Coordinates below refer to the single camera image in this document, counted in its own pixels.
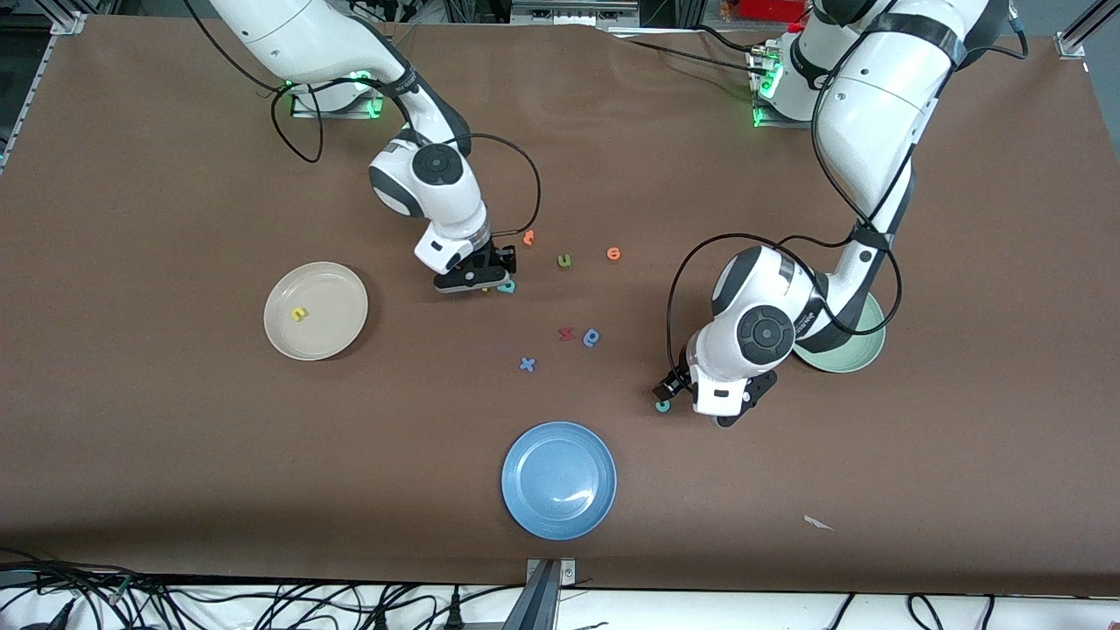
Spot blue ceramic plate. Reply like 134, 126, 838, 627
500, 421, 618, 542

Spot beige ceramic plate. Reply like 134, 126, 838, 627
263, 261, 369, 362

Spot pale green ceramic plate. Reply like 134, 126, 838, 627
792, 291, 887, 375

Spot grey equipment panel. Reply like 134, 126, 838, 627
512, 0, 640, 27

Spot red box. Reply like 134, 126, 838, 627
735, 0, 810, 23

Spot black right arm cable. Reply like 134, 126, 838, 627
269, 74, 542, 255

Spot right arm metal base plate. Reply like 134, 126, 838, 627
289, 83, 386, 119

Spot aluminium table bracket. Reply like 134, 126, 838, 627
503, 558, 578, 630

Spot black base power cable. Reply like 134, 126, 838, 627
612, 26, 771, 80

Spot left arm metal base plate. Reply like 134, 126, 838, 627
748, 44, 815, 130

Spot loose black floor cables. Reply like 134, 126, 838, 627
822, 593, 998, 630

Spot tangled black floor cables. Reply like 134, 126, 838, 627
0, 547, 526, 630

